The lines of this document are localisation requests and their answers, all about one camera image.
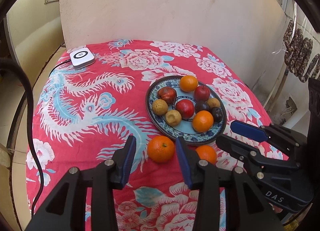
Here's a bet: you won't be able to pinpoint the black cable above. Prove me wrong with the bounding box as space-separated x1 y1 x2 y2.
0 57 73 216

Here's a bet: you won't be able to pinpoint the blue patterned ceramic plate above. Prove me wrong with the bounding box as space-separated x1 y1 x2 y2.
145 76 227 146

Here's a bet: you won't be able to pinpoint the red floral tablecloth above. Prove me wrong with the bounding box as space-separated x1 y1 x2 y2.
26 39 271 230

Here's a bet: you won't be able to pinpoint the wrinkled dark red fruit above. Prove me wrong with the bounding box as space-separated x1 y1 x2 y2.
157 87 177 105

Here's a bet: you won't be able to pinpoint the tan longan small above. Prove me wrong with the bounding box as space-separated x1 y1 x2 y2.
206 97 221 109

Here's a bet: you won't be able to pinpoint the red apple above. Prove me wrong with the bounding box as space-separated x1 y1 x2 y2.
194 85 210 102

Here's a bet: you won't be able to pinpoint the red pomegranate-like fruit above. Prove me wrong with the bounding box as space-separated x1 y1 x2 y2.
175 99 195 119

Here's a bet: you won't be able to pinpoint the tan longan fruit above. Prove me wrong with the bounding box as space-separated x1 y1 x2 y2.
152 99 168 116

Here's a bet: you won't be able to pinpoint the small orange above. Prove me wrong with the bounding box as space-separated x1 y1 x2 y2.
195 145 217 164

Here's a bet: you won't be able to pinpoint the dark plum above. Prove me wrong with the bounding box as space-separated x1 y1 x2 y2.
211 107 223 123
195 101 210 113

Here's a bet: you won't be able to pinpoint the hanging dried sausages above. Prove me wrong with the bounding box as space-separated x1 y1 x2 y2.
283 20 319 83

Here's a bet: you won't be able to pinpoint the white square device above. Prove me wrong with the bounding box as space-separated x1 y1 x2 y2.
69 48 95 69

